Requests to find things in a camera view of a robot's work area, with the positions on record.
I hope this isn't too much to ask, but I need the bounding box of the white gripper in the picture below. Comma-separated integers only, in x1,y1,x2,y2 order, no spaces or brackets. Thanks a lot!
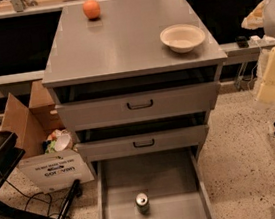
241,1,275,104

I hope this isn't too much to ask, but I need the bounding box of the green soda can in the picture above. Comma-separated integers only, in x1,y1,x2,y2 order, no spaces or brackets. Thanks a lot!
135,193,150,215

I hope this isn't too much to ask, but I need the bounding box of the grey drawer cabinet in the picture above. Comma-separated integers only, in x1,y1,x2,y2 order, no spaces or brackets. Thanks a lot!
32,0,241,181

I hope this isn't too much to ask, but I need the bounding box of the grey open bottom drawer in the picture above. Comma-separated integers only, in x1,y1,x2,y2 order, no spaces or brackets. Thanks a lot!
97,148,216,219

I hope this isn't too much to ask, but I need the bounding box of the grey middle drawer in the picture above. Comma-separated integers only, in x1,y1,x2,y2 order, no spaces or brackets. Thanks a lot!
77,125,209,162

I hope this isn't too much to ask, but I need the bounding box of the grey top drawer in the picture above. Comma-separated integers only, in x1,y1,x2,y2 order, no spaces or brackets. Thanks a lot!
56,82,219,132

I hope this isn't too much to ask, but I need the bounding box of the white power adapter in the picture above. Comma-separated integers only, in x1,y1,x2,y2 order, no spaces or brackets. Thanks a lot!
249,35,275,45

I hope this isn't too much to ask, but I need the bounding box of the black device on ledge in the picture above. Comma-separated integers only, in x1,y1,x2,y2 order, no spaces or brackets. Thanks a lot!
235,36,249,49

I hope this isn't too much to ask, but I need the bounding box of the white paper bowl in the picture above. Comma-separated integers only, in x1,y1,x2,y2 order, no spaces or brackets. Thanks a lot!
160,24,206,53

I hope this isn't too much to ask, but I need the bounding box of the orange fruit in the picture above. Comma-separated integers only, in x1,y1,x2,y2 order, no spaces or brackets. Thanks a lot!
82,0,101,20

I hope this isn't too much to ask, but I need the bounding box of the white cup in box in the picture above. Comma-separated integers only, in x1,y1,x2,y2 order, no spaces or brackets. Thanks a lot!
54,134,73,151

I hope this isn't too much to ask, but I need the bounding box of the brown cardboard box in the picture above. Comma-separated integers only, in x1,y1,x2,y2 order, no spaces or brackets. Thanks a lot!
1,80,94,193

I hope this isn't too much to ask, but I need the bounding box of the white charger cable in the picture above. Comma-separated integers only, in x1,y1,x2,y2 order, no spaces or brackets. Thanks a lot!
241,44,270,95

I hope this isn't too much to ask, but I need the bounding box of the black floor cable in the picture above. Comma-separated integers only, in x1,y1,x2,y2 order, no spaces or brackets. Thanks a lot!
0,152,92,219

